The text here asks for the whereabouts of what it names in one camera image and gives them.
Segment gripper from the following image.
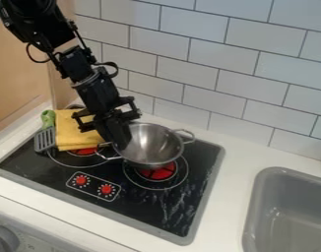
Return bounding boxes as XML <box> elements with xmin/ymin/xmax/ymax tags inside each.
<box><xmin>71</xmin><ymin>72</ymin><xmax>144</xmax><ymax>151</ymax></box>

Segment silver pot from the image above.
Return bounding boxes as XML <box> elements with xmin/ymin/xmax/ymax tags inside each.
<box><xmin>95</xmin><ymin>122</ymin><xmax>197</xmax><ymax>170</ymax></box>

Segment yellow cloth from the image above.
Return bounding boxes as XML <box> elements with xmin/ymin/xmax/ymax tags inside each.
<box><xmin>53</xmin><ymin>108</ymin><xmax>108</xmax><ymax>153</ymax></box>

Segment green and grey spatula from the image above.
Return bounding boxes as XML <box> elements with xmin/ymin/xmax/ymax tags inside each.
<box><xmin>32</xmin><ymin>109</ymin><xmax>58</xmax><ymax>154</ymax></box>

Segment toy stove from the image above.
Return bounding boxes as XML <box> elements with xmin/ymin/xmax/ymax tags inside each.
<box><xmin>0</xmin><ymin>103</ymin><xmax>226</xmax><ymax>247</ymax></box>

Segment toy sink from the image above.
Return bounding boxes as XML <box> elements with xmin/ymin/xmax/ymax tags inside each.
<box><xmin>240</xmin><ymin>165</ymin><xmax>321</xmax><ymax>252</ymax></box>

